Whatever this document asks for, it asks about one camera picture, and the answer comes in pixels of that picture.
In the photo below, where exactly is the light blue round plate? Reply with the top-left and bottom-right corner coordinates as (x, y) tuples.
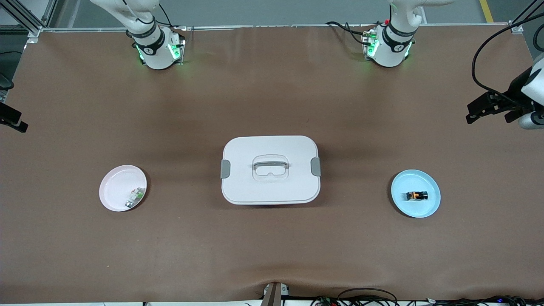
(391, 170), (441, 218)

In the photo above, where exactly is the pink round plate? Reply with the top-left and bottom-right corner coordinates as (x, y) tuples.
(99, 165), (148, 212)

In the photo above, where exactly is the brown table mat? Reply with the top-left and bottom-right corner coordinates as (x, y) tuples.
(0, 25), (544, 304)

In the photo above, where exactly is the white lidded storage box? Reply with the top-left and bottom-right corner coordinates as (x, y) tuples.
(221, 135), (322, 206)

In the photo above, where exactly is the thin black cable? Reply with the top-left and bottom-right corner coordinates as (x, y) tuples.
(512, 0), (538, 24)

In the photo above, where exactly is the aluminium extrusion frame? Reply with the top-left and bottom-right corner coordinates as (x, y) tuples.
(0, 0), (58, 38)

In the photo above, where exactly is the green and white switch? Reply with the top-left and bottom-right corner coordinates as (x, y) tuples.
(125, 186), (146, 209)

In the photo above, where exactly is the black base cable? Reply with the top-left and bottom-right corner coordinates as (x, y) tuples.
(326, 21), (367, 45)
(147, 3), (186, 30)

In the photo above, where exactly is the black cable bundle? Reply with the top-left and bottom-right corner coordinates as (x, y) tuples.
(312, 288), (400, 306)
(429, 295), (544, 306)

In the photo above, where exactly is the grey box lid handle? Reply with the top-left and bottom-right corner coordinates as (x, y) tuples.
(253, 156), (290, 170)

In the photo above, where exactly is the silver table edge rail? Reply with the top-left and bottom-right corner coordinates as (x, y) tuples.
(42, 25), (521, 32)

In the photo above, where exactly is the camera mount post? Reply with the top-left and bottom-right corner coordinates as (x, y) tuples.
(261, 282), (290, 306)

